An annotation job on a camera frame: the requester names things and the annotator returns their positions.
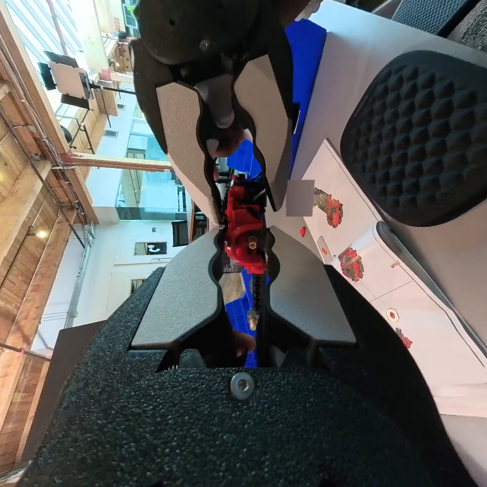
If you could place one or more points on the black dimpled cushion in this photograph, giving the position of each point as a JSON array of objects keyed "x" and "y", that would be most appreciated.
[{"x": 418, "y": 144}]

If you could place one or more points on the studio light panel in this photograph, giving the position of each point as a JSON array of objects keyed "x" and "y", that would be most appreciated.
[{"x": 70, "y": 78}]

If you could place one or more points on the red and black lego car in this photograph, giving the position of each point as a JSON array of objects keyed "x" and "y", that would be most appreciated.
[{"x": 243, "y": 213}]

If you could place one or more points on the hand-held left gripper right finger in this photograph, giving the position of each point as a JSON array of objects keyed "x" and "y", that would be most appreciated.
[{"x": 308, "y": 304}]

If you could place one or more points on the person's right hand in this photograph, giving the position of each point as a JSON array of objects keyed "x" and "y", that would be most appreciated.
[{"x": 226, "y": 140}]

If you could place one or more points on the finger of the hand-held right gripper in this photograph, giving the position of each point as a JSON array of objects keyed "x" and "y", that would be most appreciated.
[
  {"x": 178, "y": 129},
  {"x": 270, "y": 125}
]

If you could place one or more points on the dark brown board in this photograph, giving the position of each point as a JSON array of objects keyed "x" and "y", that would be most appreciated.
[{"x": 64, "y": 361}]

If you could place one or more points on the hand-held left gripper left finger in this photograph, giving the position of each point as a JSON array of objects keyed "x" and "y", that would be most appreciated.
[{"x": 178, "y": 300}]

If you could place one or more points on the black mesh office chair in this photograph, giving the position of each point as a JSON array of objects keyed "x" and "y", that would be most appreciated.
[{"x": 430, "y": 15}]

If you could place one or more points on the lego instruction booklet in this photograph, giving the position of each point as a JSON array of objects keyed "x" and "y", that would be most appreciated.
[{"x": 418, "y": 342}]

